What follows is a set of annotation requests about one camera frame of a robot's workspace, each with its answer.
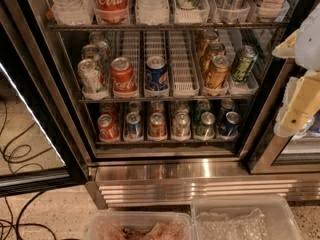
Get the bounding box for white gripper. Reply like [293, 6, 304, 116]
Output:
[271, 29, 320, 139]

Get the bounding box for green soda can front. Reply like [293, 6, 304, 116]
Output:
[195, 112, 215, 139]

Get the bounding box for green soda can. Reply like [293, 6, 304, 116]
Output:
[194, 100, 211, 122]
[195, 112, 215, 139]

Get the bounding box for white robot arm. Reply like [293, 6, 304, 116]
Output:
[272, 5, 320, 137]

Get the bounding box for green can middle shelf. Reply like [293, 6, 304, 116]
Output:
[231, 45, 258, 85]

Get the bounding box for gold can middle shelf front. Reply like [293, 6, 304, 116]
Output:
[205, 55, 231, 90]

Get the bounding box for gold can shelf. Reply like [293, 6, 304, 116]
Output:
[205, 55, 231, 90]
[200, 42, 226, 72]

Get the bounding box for blue pepsi can bottom right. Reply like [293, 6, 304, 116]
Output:
[218, 111, 241, 137]

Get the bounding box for blue pepsi can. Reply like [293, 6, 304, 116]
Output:
[126, 112, 142, 139]
[218, 111, 241, 137]

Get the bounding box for green soda can behind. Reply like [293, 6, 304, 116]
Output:
[194, 100, 211, 122]

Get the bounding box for empty white shelf tray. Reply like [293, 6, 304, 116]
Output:
[168, 31, 200, 97]

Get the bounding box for white green can bottom shelf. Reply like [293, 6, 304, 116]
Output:
[172, 112, 191, 139]

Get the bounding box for blue pepsi can middle shelf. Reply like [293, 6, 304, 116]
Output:
[145, 56, 168, 91]

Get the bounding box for orange soda can bottom shelf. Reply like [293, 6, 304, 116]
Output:
[148, 113, 166, 138]

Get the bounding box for blue pepsi can bottom left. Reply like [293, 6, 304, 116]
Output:
[126, 112, 142, 139]

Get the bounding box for red coca cola can middle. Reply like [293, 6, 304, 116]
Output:
[111, 57, 137, 93]

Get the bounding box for red cola can bottom shelf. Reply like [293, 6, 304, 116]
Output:
[97, 114, 119, 140]

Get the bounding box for white can middle shelf front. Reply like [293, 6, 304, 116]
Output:
[78, 59, 106, 94]

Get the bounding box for open glass fridge door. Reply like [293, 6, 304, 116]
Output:
[0, 0, 88, 197]

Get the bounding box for clear bin with bubble wrap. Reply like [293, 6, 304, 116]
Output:
[191, 194, 303, 240]

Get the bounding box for clear bin with brown items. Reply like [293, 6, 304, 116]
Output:
[85, 211, 196, 240]

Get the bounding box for clear water bottle top left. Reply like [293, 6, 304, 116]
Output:
[46, 0, 94, 20]

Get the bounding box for black floor cable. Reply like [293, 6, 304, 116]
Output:
[0, 190, 58, 240]

